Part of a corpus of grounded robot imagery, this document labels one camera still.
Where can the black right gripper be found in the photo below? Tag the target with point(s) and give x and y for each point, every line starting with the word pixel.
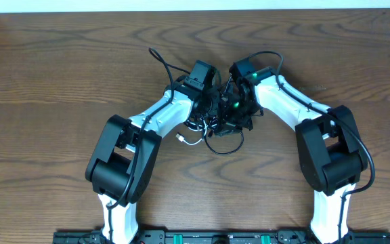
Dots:
pixel 228 120

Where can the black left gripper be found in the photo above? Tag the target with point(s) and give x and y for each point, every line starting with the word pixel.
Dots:
pixel 217 99

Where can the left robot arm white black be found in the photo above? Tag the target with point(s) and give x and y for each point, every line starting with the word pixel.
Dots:
pixel 122 162

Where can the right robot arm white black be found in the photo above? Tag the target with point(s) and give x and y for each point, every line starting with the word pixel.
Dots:
pixel 332 157

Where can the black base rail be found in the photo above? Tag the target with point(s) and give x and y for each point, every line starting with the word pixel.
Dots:
pixel 167 237

